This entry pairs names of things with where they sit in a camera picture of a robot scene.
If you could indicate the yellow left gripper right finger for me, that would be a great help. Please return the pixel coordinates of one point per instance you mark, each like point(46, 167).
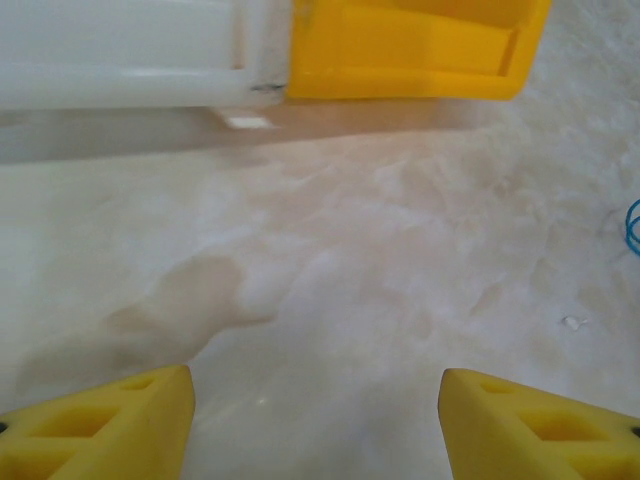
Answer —
point(525, 435)

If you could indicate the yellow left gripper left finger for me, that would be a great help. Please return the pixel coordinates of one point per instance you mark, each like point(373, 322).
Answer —
point(100, 430)

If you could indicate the white plastic bin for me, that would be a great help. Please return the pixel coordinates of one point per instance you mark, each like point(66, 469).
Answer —
point(125, 50)

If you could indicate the yellow plastic bin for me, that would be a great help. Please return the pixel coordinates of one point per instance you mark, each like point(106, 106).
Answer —
point(400, 45)

